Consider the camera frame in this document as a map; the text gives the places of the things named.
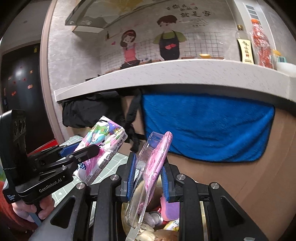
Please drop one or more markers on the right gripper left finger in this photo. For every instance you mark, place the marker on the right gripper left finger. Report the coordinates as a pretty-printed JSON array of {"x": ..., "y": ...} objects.
[{"x": 127, "y": 179}]

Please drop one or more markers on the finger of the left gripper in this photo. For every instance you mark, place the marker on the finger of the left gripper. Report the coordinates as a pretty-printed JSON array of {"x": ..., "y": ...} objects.
[
  {"x": 68, "y": 149},
  {"x": 75, "y": 157}
]

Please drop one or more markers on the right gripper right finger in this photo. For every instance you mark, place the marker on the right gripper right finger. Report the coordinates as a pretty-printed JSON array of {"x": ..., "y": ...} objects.
[{"x": 170, "y": 190}]

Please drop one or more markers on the purple pink sponge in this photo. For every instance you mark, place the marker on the purple pink sponge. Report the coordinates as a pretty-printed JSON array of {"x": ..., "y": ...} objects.
[{"x": 169, "y": 211}]

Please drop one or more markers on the pink toothbrush blister pack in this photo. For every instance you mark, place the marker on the pink toothbrush blister pack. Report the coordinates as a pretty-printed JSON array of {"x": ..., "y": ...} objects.
[{"x": 149, "y": 162}]

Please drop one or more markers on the pink tissue pack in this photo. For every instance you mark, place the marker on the pink tissue pack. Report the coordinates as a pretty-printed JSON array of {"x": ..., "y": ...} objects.
[{"x": 106, "y": 134}]

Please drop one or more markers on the red drink can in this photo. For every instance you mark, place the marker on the red drink can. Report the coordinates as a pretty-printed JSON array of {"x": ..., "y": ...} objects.
[{"x": 155, "y": 217}]

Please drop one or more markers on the yellow snack wrapper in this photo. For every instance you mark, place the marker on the yellow snack wrapper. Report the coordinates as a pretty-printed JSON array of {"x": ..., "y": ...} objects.
[{"x": 172, "y": 225}]

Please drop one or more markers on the person's left hand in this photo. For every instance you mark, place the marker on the person's left hand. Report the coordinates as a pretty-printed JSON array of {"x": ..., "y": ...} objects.
[{"x": 23, "y": 210}]

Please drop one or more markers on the green checked table mat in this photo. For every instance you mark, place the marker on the green checked table mat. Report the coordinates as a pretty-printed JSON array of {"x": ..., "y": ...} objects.
[{"x": 101, "y": 171}]

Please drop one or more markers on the black hanging apron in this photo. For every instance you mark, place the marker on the black hanging apron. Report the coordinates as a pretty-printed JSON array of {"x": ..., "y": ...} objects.
[{"x": 86, "y": 110}]

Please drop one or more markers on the dark door with magnets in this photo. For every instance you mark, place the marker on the dark door with magnets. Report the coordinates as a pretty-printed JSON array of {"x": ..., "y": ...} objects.
[{"x": 21, "y": 89}]

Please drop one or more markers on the blue hanging towel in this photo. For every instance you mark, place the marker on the blue hanging towel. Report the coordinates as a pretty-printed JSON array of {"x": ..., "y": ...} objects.
[{"x": 210, "y": 128}]

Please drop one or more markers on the grey stone countertop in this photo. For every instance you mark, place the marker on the grey stone countertop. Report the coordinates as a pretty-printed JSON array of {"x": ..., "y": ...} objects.
[{"x": 191, "y": 71}]

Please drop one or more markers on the steel range hood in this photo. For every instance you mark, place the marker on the steel range hood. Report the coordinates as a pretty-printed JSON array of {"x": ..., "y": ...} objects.
[{"x": 101, "y": 14}]

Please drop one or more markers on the bottle of red chillies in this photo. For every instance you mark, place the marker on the bottle of red chillies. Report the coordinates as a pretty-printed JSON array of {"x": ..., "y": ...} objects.
[{"x": 262, "y": 45}]

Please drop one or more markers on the clear oil bottle yellow label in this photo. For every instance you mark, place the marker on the clear oil bottle yellow label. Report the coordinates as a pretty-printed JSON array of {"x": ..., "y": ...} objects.
[{"x": 244, "y": 45}]

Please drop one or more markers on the cartoon couple wall sticker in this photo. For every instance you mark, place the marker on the cartoon couple wall sticker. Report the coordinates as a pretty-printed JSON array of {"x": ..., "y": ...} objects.
[{"x": 180, "y": 32}]

